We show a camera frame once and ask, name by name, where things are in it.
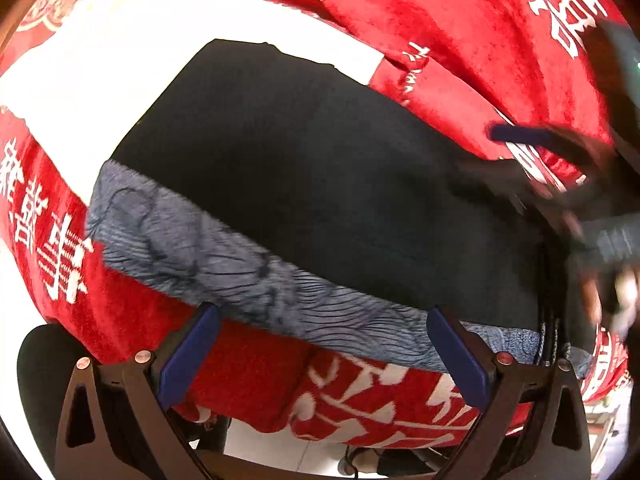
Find grey leaf-patterned cloth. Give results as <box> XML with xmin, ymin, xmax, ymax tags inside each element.
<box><xmin>86</xmin><ymin>160</ymin><xmax>592</xmax><ymax>377</ymax></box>

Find person's right hand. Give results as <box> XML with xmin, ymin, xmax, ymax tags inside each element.
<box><xmin>579</xmin><ymin>265</ymin><xmax>640</xmax><ymax>337</ymax></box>

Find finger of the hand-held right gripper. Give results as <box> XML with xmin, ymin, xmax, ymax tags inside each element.
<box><xmin>457</xmin><ymin>157</ymin><xmax>586</xmax><ymax>248</ymax></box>
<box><xmin>489</xmin><ymin>123</ymin><xmax>603</xmax><ymax>173</ymax></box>

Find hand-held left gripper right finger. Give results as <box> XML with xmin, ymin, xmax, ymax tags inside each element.
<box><xmin>426</xmin><ymin>305</ymin><xmax>592</xmax><ymax>480</ymax></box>

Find wooden furniture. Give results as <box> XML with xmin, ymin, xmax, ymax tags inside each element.
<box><xmin>582</xmin><ymin>400</ymin><xmax>626</xmax><ymax>480</ymax></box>

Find red printed blanket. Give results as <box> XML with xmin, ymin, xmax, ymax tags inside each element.
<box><xmin>0</xmin><ymin>0</ymin><xmax>637</xmax><ymax>450</ymax></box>

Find black cable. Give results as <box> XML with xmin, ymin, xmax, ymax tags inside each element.
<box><xmin>536</xmin><ymin>245</ymin><xmax>574</xmax><ymax>367</ymax></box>

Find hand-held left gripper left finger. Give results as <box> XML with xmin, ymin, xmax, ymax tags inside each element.
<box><xmin>54</xmin><ymin>302</ymin><xmax>223</xmax><ymax>480</ymax></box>

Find black pants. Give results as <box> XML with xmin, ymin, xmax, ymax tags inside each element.
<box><xmin>111</xmin><ymin>39</ymin><xmax>596</xmax><ymax>353</ymax></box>

